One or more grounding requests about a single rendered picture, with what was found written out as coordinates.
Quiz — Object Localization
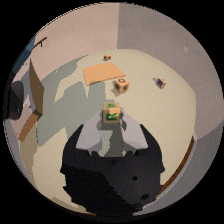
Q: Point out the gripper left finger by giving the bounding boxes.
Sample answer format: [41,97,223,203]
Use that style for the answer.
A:
[60,109,103,175]

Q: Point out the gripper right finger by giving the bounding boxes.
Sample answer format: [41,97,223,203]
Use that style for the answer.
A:
[120,109,165,173]

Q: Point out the orange flat mat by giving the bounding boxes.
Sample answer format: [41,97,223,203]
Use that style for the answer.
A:
[83,62,126,86]

